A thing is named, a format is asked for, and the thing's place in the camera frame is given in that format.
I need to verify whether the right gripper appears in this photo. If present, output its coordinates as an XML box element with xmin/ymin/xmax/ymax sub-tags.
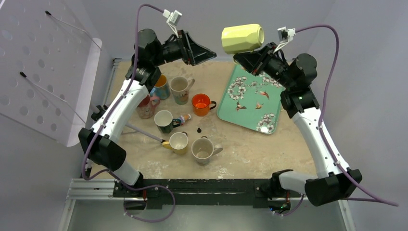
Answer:
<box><xmin>235</xmin><ymin>41</ymin><xmax>296</xmax><ymax>90</ymax></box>

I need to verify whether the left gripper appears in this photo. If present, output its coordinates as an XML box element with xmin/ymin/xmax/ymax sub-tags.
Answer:
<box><xmin>152</xmin><ymin>30</ymin><xmax>216</xmax><ymax>67</ymax></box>

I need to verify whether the lime green mug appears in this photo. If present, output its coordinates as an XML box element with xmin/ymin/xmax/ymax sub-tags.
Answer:
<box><xmin>221</xmin><ymin>24</ymin><xmax>265</xmax><ymax>54</ymax></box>

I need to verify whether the cream mug with coral print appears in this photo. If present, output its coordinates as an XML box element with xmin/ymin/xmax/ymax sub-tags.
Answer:
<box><xmin>169</xmin><ymin>77</ymin><xmax>195</xmax><ymax>105</ymax></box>

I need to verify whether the blue mug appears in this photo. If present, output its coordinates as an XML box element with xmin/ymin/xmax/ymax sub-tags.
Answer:
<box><xmin>150</xmin><ymin>75</ymin><xmax>170</xmax><ymax>100</ymax></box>

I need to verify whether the orange mug black handle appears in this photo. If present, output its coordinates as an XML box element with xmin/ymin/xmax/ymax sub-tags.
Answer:
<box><xmin>191</xmin><ymin>93</ymin><xmax>217</xmax><ymax>116</ymax></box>

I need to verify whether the dark teal mug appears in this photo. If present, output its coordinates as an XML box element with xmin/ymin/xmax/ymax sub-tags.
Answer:
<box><xmin>154</xmin><ymin>110</ymin><xmax>181</xmax><ymax>134</ymax></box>

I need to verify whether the pink halloween mug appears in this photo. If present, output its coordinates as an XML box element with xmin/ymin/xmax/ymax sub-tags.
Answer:
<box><xmin>136</xmin><ymin>95</ymin><xmax>160</xmax><ymax>119</ymax></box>

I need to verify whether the yellow mug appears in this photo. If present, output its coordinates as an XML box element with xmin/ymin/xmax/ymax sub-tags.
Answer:
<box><xmin>162</xmin><ymin>132</ymin><xmax>189</xmax><ymax>154</ymax></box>

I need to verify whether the beige dragon print mug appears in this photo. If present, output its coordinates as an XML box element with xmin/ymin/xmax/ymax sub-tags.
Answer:
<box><xmin>191</xmin><ymin>136</ymin><xmax>223</xmax><ymax>166</ymax></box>

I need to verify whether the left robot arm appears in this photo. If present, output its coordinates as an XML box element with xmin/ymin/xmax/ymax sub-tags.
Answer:
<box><xmin>78</xmin><ymin>29</ymin><xmax>217</xmax><ymax>197</ymax></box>

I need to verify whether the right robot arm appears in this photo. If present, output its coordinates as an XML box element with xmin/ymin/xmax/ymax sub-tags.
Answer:
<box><xmin>233</xmin><ymin>42</ymin><xmax>362</xmax><ymax>206</ymax></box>

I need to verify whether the green floral tray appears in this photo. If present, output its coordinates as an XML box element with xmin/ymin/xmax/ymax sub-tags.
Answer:
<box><xmin>217</xmin><ymin>64</ymin><xmax>285</xmax><ymax>134</ymax></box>

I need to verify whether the ice cream cone toy figure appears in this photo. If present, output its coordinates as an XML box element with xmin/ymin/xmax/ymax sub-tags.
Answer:
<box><xmin>178</xmin><ymin>114</ymin><xmax>191</xmax><ymax>126</ymax></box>

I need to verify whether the white perforated panel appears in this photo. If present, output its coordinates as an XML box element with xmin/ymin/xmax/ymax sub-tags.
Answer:
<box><xmin>0</xmin><ymin>0</ymin><xmax>102</xmax><ymax>147</ymax></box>

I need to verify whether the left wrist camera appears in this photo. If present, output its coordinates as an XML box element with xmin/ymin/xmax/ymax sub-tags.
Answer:
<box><xmin>163</xmin><ymin>9</ymin><xmax>182</xmax><ymax>38</ymax></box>

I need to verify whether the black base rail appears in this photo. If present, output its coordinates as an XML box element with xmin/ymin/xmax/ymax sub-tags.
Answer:
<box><xmin>113</xmin><ymin>179</ymin><xmax>300</xmax><ymax>209</ymax></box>

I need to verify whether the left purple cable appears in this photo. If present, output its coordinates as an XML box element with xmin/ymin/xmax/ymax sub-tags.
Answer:
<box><xmin>81</xmin><ymin>3</ymin><xmax>177</xmax><ymax>223</ymax></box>

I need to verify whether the purple cable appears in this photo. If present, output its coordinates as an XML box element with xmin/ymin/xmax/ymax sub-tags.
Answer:
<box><xmin>272</xmin><ymin>24</ymin><xmax>399</xmax><ymax>218</ymax></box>
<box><xmin>81</xmin><ymin>3</ymin><xmax>177</xmax><ymax>223</ymax></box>

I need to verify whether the aluminium frame rail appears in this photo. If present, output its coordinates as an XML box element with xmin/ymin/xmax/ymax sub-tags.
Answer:
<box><xmin>65</xmin><ymin>178</ymin><xmax>319</xmax><ymax>201</ymax></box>

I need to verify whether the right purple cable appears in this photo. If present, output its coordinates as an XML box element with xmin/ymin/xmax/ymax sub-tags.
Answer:
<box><xmin>272</xmin><ymin>24</ymin><xmax>399</xmax><ymax>218</ymax></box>

